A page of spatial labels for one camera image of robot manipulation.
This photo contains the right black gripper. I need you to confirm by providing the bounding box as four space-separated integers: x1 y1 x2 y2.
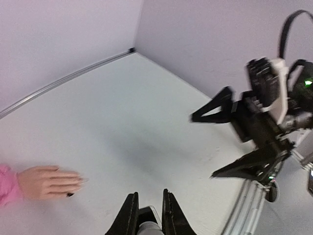
190 86 293 183

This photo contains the mannequin hand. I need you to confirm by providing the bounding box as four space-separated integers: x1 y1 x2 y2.
17 165 86 200

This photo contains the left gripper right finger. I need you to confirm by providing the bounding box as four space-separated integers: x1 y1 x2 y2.
162 189 196 235

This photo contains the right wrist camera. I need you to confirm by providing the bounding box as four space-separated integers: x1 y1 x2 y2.
246 57 289 125

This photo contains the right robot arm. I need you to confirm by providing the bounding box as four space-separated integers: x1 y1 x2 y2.
190 57 313 187

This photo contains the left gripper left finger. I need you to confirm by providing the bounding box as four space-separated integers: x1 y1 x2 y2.
105 192 139 235

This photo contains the pink hoodie sleeve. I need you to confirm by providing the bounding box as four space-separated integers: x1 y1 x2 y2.
0 164 23 207

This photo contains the right black camera cable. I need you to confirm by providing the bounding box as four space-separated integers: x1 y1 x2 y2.
277 9 313 61

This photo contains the aluminium front rail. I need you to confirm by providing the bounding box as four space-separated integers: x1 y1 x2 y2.
221 180 279 235

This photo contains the aluminium back table edge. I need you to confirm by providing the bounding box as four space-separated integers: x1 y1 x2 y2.
0 47 136 119

